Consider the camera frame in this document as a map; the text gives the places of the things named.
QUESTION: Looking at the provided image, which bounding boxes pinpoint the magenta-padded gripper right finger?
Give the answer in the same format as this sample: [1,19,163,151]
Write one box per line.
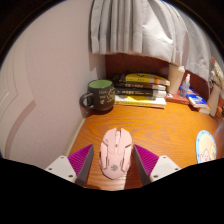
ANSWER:
[132,143,183,187]

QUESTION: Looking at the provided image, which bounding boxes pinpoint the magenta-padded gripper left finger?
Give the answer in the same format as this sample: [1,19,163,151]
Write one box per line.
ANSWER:
[44,143,95,187]

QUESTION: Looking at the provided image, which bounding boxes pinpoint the pink computer mouse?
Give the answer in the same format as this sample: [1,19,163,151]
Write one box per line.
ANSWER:
[98,127,134,180]

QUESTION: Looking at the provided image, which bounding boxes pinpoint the round cartoon-print mouse pad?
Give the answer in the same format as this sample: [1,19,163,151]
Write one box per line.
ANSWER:
[195,129,218,164]

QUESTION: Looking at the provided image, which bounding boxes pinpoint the yellow and white book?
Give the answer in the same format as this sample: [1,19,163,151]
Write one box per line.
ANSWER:
[114,94,167,110]

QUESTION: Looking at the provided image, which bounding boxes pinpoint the red-brown book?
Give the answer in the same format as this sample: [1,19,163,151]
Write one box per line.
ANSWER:
[165,92,191,106]

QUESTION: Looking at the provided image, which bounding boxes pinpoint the orange book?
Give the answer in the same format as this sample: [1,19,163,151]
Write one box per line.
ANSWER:
[197,106,212,115]

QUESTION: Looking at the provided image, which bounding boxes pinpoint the dark book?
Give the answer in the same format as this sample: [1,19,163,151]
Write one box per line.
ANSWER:
[113,81,168,91]
[114,87,167,99]

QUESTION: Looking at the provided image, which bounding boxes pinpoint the dark brown mug green inside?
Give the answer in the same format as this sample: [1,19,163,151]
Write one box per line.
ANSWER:
[79,79,116,112]

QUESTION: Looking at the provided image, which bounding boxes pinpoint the blue book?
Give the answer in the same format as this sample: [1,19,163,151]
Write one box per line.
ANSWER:
[185,87,211,109]

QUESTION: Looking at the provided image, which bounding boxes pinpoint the clear spray bottle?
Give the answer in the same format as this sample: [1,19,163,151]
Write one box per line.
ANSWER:
[179,73,192,98]

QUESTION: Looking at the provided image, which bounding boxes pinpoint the cream vase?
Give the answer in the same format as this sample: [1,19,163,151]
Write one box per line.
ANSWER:
[207,83,223,118]

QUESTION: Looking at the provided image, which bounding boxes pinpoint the yellow and black book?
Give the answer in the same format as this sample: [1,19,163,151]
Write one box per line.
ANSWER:
[112,72,171,87]

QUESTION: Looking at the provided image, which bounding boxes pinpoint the white pleated curtain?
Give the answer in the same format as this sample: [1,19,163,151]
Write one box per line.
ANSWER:
[89,0,214,81]

